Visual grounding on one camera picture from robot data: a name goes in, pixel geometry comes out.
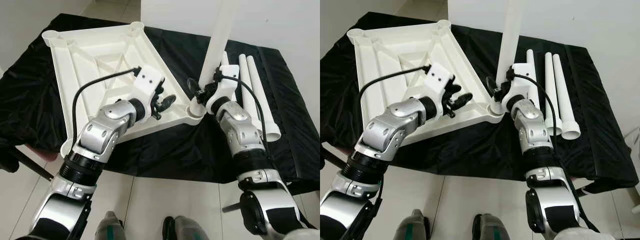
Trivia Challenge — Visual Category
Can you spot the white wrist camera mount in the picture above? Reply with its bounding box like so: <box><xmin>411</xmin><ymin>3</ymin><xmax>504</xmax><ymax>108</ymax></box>
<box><xmin>425</xmin><ymin>61</ymin><xmax>458</xmax><ymax>118</ymax></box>
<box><xmin>131</xmin><ymin>66</ymin><xmax>166</xmax><ymax>121</ymax></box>
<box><xmin>202</xmin><ymin>65</ymin><xmax>241</xmax><ymax>113</ymax></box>
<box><xmin>502</xmin><ymin>62</ymin><xmax>536</xmax><ymax>111</ymax></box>

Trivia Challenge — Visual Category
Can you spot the grey left robot foot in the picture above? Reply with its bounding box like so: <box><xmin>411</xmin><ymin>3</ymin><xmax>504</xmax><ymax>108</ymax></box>
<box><xmin>95</xmin><ymin>211</ymin><xmax>126</xmax><ymax>240</ymax></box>
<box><xmin>397</xmin><ymin>209</ymin><xmax>433</xmax><ymax>240</ymax></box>

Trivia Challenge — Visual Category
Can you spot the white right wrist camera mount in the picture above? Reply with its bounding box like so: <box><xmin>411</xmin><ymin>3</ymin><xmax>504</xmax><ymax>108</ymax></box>
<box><xmin>202</xmin><ymin>65</ymin><xmax>241</xmax><ymax>113</ymax></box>
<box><xmin>502</xmin><ymin>62</ymin><xmax>536</xmax><ymax>111</ymax></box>

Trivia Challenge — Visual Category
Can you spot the black table cloth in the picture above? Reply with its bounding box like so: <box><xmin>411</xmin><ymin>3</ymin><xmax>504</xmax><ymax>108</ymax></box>
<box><xmin>0</xmin><ymin>12</ymin><xmax>321</xmax><ymax>193</ymax></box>
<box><xmin>320</xmin><ymin>11</ymin><xmax>640</xmax><ymax>191</ymax></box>

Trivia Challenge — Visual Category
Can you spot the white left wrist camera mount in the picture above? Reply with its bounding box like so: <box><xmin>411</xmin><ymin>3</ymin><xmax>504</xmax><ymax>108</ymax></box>
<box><xmin>131</xmin><ymin>66</ymin><xmax>166</xmax><ymax>121</ymax></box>
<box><xmin>425</xmin><ymin>61</ymin><xmax>458</xmax><ymax>118</ymax></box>

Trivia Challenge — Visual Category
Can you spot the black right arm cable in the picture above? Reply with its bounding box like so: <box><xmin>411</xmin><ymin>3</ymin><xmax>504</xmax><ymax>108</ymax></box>
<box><xmin>507</xmin><ymin>70</ymin><xmax>598</xmax><ymax>236</ymax></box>
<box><xmin>215</xmin><ymin>70</ymin><xmax>266</xmax><ymax>133</ymax></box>

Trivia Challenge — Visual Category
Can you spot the white plastic table leg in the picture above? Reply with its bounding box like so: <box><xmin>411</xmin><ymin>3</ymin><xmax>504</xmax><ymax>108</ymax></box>
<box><xmin>544</xmin><ymin>51</ymin><xmax>563</xmax><ymax>137</ymax></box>
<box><xmin>221</xmin><ymin>50</ymin><xmax>239</xmax><ymax>101</ymax></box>
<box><xmin>526</xmin><ymin>49</ymin><xmax>542</xmax><ymax>101</ymax></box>
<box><xmin>238</xmin><ymin>54</ymin><xmax>263</xmax><ymax>136</ymax></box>
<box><xmin>552</xmin><ymin>53</ymin><xmax>582</xmax><ymax>141</ymax></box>
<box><xmin>246</xmin><ymin>56</ymin><xmax>282</xmax><ymax>142</ymax></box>
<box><xmin>192</xmin><ymin>0</ymin><xmax>237</xmax><ymax>108</ymax></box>
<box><xmin>492</xmin><ymin>0</ymin><xmax>523</xmax><ymax>108</ymax></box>

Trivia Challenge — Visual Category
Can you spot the black metal table leg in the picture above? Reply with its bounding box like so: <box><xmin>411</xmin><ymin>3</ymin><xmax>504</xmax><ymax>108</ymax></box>
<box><xmin>320</xmin><ymin>145</ymin><xmax>346</xmax><ymax>168</ymax></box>
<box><xmin>10</xmin><ymin>147</ymin><xmax>53</xmax><ymax>181</ymax></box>

